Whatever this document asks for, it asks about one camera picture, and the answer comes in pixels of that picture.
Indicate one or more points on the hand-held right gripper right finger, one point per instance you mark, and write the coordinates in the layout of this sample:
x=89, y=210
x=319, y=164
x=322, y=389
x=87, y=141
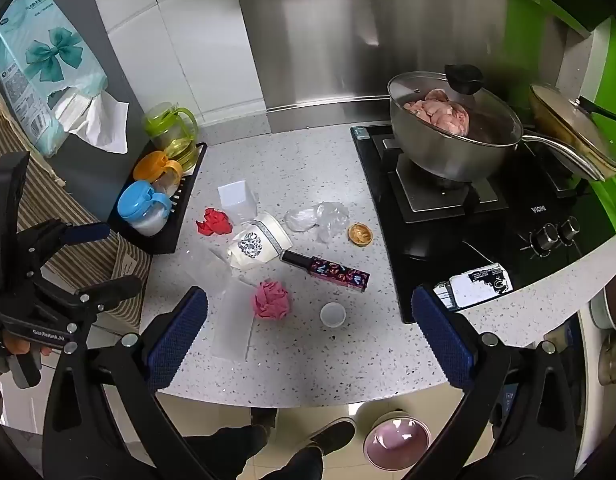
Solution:
x=442, y=340

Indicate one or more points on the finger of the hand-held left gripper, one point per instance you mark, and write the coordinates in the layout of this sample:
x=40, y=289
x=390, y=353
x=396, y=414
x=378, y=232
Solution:
x=88, y=233
x=113, y=290

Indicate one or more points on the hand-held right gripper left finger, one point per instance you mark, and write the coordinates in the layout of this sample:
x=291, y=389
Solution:
x=178, y=340

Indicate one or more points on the pink trash bin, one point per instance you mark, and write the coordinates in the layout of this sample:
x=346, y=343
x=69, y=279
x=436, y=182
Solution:
x=395, y=440

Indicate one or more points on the white square plastic cup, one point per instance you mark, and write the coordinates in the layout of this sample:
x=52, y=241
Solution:
x=235, y=197

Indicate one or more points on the person's left hand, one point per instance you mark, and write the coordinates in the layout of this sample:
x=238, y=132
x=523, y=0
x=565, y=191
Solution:
x=18, y=346

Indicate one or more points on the striped brown cloth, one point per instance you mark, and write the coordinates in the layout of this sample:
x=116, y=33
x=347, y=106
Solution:
x=55, y=192

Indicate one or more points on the blue lidded jar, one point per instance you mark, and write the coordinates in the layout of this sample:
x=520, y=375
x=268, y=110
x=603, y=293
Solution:
x=135, y=202

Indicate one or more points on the clear plastic sheet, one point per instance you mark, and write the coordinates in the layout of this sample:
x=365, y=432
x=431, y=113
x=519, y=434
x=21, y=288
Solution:
x=233, y=320

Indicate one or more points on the orange lidded jar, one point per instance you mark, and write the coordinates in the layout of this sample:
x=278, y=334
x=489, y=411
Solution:
x=150, y=165

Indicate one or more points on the black jar tray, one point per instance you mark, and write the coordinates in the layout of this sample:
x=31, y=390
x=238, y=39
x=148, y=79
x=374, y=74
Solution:
x=180, y=210

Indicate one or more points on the black gas stove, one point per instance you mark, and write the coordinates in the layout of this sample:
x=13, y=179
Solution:
x=427, y=240

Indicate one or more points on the pink crumpled paper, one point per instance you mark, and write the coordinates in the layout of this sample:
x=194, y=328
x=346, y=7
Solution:
x=272, y=300

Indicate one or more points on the small white round cap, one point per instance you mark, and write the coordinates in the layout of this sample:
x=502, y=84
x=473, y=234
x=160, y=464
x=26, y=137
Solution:
x=333, y=315

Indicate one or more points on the person's left shoe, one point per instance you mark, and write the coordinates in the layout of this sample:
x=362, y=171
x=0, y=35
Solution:
x=263, y=417

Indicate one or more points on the person's shoe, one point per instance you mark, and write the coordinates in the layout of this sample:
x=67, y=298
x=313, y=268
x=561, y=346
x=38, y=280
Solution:
x=333, y=435
x=263, y=417

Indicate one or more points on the person's left leg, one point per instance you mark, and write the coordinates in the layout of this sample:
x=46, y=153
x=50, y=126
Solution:
x=223, y=447

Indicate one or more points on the person's leg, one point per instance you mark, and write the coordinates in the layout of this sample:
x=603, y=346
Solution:
x=223, y=447
x=295, y=465

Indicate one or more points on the white patterned paper cup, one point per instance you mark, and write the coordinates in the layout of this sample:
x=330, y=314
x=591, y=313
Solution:
x=258, y=250

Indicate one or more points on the red cloth scrap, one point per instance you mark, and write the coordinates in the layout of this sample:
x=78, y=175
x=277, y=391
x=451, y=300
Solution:
x=215, y=222

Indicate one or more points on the green lidded jar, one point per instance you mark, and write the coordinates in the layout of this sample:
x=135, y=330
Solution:
x=170, y=132

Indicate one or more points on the black stove knob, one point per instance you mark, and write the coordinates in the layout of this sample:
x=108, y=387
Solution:
x=545, y=238
x=569, y=227

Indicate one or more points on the person's right shoe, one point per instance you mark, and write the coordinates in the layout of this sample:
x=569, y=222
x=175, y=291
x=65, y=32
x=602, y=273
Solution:
x=333, y=435

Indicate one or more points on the pale round basin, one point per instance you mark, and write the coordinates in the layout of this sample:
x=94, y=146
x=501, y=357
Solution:
x=610, y=305

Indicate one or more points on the person's right leg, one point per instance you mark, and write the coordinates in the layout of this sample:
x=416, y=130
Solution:
x=295, y=465

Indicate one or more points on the clear plastic bag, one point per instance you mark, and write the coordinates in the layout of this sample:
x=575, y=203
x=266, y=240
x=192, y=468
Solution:
x=318, y=217

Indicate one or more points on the light blue tissue pack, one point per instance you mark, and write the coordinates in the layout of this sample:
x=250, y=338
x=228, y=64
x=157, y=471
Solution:
x=48, y=60

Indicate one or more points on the steel cooking pot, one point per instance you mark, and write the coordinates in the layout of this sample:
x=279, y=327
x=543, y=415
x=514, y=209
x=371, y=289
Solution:
x=437, y=155

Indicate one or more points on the raw pink meat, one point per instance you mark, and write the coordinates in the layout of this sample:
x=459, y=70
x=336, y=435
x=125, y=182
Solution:
x=437, y=107

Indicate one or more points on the brown wok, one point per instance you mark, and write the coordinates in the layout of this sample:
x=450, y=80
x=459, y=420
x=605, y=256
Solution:
x=562, y=120

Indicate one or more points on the glass pot lid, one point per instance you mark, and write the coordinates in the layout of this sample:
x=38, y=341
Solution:
x=465, y=77

